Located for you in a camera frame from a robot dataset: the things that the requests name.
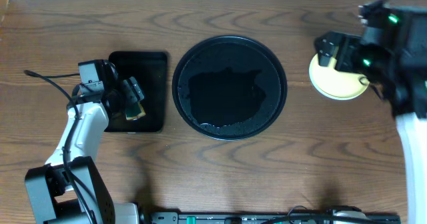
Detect yellow plate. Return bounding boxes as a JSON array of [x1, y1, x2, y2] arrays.
[[308, 47, 370, 99]]

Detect green yellow sponge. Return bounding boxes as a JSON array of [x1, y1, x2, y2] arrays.
[[125, 102, 146, 121]]

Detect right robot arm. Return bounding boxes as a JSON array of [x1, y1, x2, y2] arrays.
[[314, 0, 426, 223]]

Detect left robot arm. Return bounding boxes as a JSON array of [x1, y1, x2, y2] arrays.
[[25, 59, 145, 224]]

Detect black rectangular tray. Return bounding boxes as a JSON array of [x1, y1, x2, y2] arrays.
[[105, 51, 168, 133]]

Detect black round tray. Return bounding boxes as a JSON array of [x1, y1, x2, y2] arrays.
[[171, 35, 288, 141]]

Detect left black cable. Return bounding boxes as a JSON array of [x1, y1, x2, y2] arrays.
[[23, 69, 97, 224]]

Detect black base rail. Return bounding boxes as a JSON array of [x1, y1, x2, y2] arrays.
[[139, 205, 402, 224]]

